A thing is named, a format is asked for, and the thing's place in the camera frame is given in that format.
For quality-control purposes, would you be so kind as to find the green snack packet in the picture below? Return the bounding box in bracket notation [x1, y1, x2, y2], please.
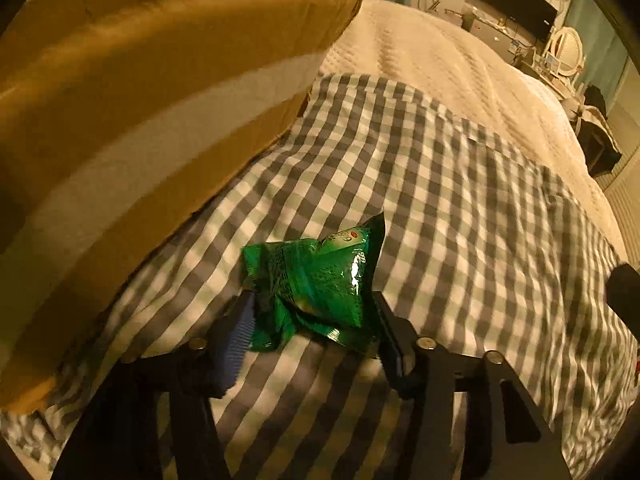
[242, 212, 385, 353]

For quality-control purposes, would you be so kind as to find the grey checkered cloth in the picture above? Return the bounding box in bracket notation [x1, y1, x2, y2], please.
[1, 75, 638, 479]

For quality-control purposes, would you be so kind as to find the brown cardboard box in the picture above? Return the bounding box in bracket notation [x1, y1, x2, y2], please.
[1, 0, 362, 414]

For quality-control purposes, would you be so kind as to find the cream textured blanket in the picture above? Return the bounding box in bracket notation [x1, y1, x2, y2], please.
[320, 0, 627, 258]

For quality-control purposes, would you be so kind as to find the dark chair with clothes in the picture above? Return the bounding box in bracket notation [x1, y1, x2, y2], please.
[577, 84, 623, 178]

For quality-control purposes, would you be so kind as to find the grey cabinet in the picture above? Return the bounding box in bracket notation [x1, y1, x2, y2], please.
[462, 13, 520, 64]

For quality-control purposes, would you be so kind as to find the white oval vanity mirror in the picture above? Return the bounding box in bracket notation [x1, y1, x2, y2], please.
[542, 26, 586, 78]

